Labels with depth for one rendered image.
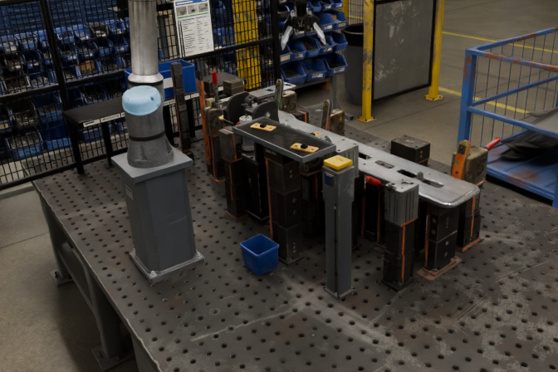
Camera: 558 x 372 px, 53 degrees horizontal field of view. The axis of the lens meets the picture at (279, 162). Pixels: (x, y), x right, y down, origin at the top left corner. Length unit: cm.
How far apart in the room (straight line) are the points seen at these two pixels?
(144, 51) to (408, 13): 380
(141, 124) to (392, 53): 380
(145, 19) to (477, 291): 135
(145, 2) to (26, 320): 190
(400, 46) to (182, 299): 397
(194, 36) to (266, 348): 182
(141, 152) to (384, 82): 376
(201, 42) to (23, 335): 171
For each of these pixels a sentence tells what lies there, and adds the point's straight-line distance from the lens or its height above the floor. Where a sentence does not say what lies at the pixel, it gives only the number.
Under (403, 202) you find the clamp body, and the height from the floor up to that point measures 102.
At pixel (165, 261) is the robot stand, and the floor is 76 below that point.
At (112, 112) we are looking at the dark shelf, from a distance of 264.
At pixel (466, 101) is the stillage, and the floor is 60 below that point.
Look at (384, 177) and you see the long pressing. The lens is 188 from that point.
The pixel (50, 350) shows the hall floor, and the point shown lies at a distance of 296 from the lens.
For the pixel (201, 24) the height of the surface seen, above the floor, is 130.
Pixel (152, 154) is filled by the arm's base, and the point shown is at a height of 114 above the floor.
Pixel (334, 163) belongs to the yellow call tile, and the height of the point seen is 116.
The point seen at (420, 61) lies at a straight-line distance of 565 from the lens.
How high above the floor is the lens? 183
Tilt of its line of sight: 24 degrees down
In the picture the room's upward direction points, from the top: 3 degrees counter-clockwise
